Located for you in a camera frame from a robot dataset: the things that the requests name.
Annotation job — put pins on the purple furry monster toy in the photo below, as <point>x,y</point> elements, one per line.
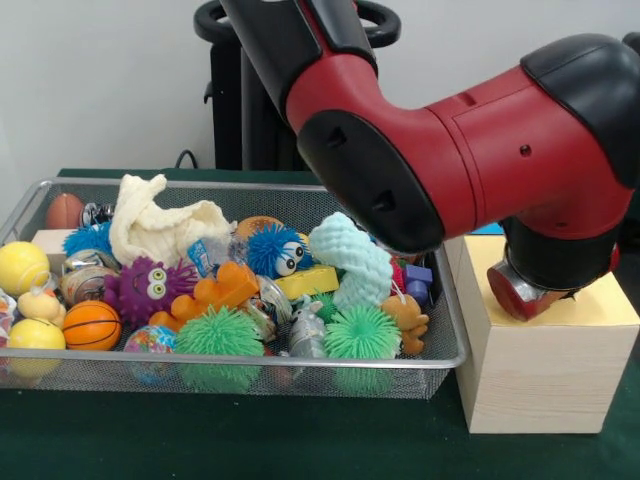
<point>145,290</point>

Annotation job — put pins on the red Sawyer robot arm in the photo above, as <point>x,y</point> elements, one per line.
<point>470,150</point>

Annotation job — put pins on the cream knitted cloth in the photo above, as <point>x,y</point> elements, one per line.
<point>160,225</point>

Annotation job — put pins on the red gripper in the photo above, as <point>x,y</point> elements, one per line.
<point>525,297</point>

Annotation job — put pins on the green spiky ball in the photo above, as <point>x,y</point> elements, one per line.
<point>362,335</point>
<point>220,335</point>

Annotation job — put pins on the orange plastic toy block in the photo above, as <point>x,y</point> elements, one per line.
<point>215,290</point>

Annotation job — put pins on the orange toy basketball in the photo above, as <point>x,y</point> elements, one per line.
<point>92,325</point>

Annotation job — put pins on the dark green table cloth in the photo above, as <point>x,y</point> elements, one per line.
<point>300,440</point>

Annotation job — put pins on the yellow ball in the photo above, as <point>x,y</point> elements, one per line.
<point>35,335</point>
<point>22,268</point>

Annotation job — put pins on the wooden box with three holes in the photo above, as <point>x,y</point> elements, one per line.
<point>540,370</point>

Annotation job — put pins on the blue spiky ball with eyes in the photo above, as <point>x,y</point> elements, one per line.
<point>270,250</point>

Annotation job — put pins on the mint green foam cloth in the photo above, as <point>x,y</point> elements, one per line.
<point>355,265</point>

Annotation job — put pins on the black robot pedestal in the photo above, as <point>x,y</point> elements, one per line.
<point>240,110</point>

